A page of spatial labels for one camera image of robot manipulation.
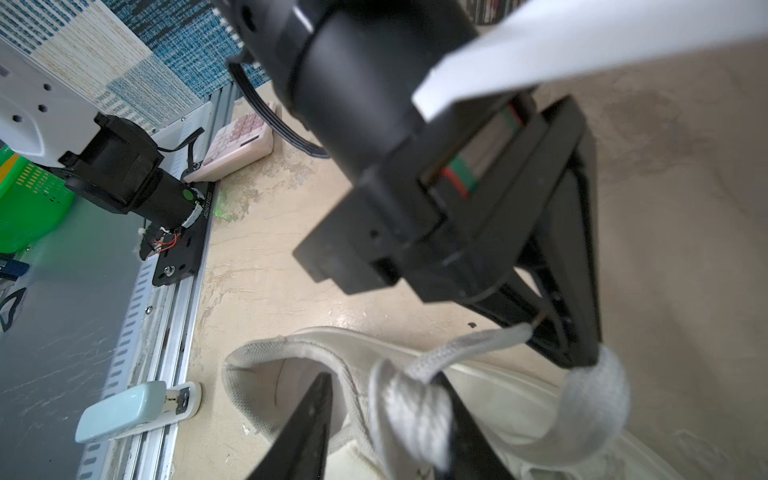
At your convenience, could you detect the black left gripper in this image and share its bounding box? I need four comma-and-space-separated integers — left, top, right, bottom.
294, 95, 601, 369

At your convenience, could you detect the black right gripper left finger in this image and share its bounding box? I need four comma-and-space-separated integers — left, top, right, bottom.
247, 373, 333, 480

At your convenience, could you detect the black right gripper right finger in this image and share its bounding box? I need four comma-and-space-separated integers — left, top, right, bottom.
431, 373, 514, 480

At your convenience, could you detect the white canvas sneaker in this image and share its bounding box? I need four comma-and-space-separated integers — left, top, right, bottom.
221, 327, 676, 479

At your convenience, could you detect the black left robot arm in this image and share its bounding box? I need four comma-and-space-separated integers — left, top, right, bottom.
1, 1, 602, 369

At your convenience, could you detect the pink white flat device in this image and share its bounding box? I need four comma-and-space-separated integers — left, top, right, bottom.
182, 112, 274, 183

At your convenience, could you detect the green plastic basket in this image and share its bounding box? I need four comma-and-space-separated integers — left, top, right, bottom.
0, 146, 75, 254

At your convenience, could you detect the light blue handle bar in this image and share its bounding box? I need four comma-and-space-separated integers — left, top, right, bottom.
75, 381, 203, 444

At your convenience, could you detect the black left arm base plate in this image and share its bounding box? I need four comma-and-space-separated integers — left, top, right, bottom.
152, 182, 216, 287

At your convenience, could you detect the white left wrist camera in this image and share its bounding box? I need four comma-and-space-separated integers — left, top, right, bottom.
411, 1, 767, 121

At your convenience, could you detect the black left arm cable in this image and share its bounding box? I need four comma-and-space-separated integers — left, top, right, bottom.
226, 53, 331, 161

